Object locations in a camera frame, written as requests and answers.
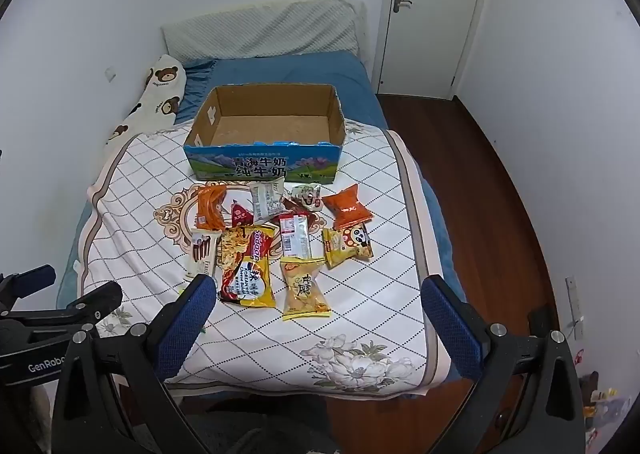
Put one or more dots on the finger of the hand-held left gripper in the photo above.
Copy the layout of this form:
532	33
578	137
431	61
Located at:
97	301
37	277

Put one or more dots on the white grey snack packet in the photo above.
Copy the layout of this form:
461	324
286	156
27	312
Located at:
266	201

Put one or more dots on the white wall strip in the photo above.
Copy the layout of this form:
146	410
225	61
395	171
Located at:
575	306

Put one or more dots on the small white snack packet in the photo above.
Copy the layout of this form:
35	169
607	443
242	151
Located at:
306	196

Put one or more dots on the bear print bolster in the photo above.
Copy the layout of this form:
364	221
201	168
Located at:
160	93

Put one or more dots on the grey white pillow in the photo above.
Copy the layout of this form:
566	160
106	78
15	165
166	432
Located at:
265	31

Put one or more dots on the printed cardboard box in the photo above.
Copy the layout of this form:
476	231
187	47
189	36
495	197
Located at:
260	168

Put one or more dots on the white door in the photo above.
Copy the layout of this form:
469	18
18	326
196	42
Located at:
435	8

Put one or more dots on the red white snack packet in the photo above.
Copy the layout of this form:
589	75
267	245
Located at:
295	236

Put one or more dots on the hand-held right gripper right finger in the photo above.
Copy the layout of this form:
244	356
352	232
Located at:
450	324

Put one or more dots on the yellow panda snack packet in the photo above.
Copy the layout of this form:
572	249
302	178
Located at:
345	246

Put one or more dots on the orange sausage packet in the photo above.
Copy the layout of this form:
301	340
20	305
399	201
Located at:
210	209

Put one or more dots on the blue bed sheet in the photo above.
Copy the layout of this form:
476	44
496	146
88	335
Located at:
300	71

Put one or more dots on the brown snack packet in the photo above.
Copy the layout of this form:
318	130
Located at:
291	205

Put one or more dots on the white chocolate stick packet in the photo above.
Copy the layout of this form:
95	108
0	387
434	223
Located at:
201	254

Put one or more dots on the pale yellow snack packet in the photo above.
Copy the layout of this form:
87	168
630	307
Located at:
305	291

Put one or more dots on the small red snack packet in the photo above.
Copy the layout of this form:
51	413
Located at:
241	216

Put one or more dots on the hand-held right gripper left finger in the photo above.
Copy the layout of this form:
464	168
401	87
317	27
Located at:
186	319

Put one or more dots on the white wall socket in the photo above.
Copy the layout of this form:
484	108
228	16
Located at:
110	73

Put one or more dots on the dark floor object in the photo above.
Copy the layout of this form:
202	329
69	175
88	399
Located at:
542	320

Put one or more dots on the yellow blue-label snack packet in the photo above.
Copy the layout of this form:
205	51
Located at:
257	279

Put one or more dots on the colourful clutter pile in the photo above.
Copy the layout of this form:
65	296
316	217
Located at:
602	396

